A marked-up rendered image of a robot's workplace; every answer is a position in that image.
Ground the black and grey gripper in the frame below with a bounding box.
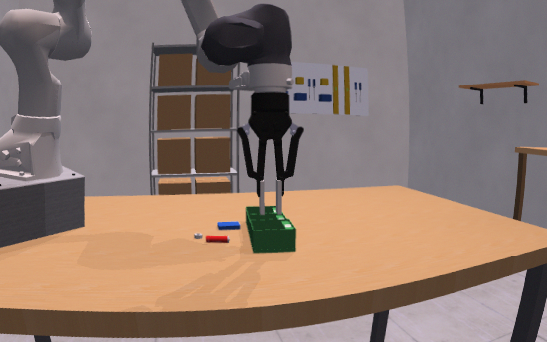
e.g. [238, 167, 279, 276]
[237, 92, 304, 215]

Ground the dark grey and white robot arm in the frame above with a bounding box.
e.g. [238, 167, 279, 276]
[0, 0, 294, 181]

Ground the red aa battery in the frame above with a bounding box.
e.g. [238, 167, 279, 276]
[206, 236, 230, 243]

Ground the green three-compartment bin rack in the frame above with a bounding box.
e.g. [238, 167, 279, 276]
[246, 206, 296, 253]

